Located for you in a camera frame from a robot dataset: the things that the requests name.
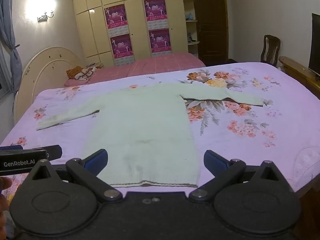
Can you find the dark low object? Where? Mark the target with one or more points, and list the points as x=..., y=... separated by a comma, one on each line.
x=231, y=61

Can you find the wall lamp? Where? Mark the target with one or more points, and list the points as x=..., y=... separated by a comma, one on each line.
x=45, y=16

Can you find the cream curved headboard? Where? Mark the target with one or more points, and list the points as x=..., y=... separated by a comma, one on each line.
x=37, y=72

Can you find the dark wooden chair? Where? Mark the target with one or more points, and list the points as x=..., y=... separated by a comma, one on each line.
x=270, y=50

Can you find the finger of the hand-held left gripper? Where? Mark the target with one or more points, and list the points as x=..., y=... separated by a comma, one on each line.
x=55, y=152

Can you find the white papers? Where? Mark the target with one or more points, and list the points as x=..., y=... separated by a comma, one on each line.
x=95, y=65

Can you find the cream corner shelf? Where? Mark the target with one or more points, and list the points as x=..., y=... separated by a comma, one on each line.
x=191, y=25

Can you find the pink checked blanket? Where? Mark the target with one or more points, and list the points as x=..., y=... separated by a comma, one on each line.
x=162, y=63

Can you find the pale green knit sweater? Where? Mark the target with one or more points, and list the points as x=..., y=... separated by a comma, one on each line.
x=140, y=130

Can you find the grey curtain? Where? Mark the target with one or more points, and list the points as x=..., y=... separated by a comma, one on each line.
x=8, y=30

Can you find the person's left hand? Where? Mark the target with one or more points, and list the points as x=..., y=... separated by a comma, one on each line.
x=4, y=183

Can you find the black television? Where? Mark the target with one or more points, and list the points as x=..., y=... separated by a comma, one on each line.
x=315, y=45

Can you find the pink wall poster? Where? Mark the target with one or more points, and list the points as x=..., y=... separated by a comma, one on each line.
x=122, y=46
x=116, y=16
x=155, y=10
x=160, y=41

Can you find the dark wooden door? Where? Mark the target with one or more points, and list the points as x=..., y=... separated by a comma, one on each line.
x=210, y=25

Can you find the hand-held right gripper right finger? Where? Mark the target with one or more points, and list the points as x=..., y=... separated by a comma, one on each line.
x=215, y=162

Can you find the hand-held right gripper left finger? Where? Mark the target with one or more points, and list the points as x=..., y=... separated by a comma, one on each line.
x=96, y=162

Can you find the dark shelf ornament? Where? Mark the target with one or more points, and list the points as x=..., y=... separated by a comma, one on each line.
x=192, y=38

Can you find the cream wardrobe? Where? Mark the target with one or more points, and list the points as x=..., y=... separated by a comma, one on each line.
x=136, y=17

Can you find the blue figurine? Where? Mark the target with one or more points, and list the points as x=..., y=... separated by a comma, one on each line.
x=191, y=16

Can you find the floral bed sheet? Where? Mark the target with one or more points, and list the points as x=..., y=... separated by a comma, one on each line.
x=250, y=155

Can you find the orange patterned pillow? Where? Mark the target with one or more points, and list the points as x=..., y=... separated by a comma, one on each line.
x=78, y=73

